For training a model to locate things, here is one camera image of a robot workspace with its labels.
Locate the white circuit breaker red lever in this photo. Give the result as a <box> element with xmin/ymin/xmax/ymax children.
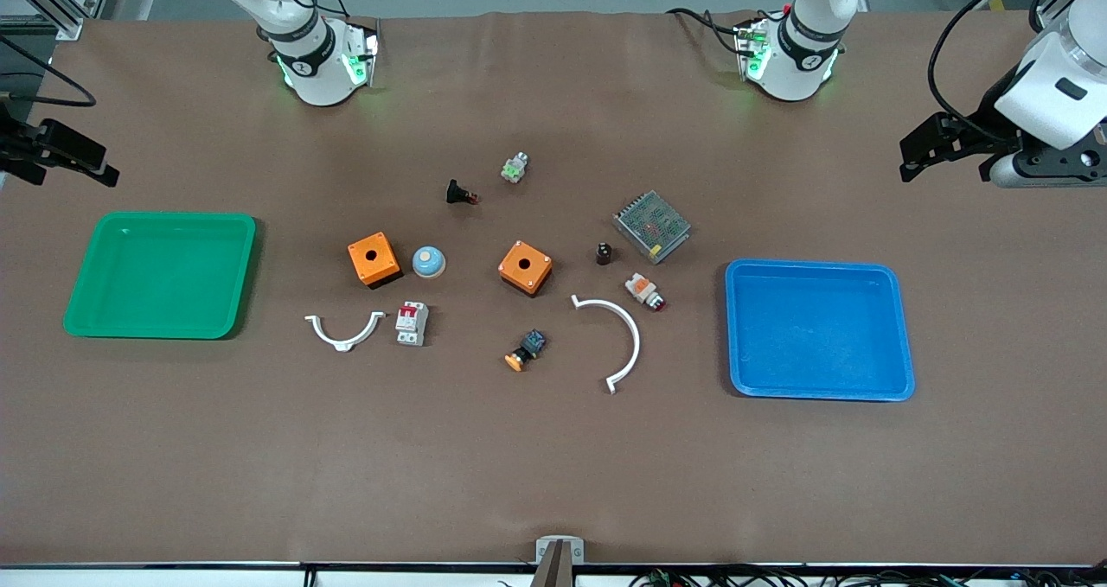
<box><xmin>394</xmin><ymin>302</ymin><xmax>430</xmax><ymax>348</ymax></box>

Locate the green plastic tray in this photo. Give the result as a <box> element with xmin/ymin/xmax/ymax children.
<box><xmin>63</xmin><ymin>212</ymin><xmax>258</xmax><ymax>340</ymax></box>

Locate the blue plastic tray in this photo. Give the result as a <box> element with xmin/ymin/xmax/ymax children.
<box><xmin>725</xmin><ymin>258</ymin><xmax>916</xmax><ymax>402</ymax></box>

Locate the small white pipe clamp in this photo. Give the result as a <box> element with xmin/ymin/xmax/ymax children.
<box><xmin>304</xmin><ymin>311</ymin><xmax>387</xmax><ymax>353</ymax></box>

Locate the perforated metal power supply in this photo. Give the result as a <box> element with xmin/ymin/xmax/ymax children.
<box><xmin>612</xmin><ymin>190</ymin><xmax>692</xmax><ymax>265</ymax></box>

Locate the orange button box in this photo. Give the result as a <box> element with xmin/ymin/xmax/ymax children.
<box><xmin>348</xmin><ymin>233</ymin><xmax>403</xmax><ymax>290</ymax></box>
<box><xmin>498</xmin><ymin>240</ymin><xmax>554</xmax><ymax>297</ymax></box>

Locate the large white pipe clamp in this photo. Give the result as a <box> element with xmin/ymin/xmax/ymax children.
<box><xmin>571</xmin><ymin>295</ymin><xmax>642</xmax><ymax>395</ymax></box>

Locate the brown table mat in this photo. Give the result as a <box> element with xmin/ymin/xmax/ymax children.
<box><xmin>0</xmin><ymin>10</ymin><xmax>1107</xmax><ymax>566</ymax></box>

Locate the black left base cable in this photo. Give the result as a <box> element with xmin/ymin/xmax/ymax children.
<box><xmin>664</xmin><ymin>6</ymin><xmax>738</xmax><ymax>52</ymax></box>

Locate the red pushbutton switch orange base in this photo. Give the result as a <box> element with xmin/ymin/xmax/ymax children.
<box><xmin>624</xmin><ymin>272</ymin><xmax>667</xmax><ymax>313</ymax></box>

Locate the orange mushroom pushbutton switch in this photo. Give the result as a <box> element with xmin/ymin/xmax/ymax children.
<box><xmin>504</xmin><ymin>329</ymin><xmax>547</xmax><ymax>373</ymax></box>

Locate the gray metal table bracket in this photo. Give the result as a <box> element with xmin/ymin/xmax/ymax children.
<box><xmin>529</xmin><ymin>535</ymin><xmax>585</xmax><ymax>587</ymax></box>

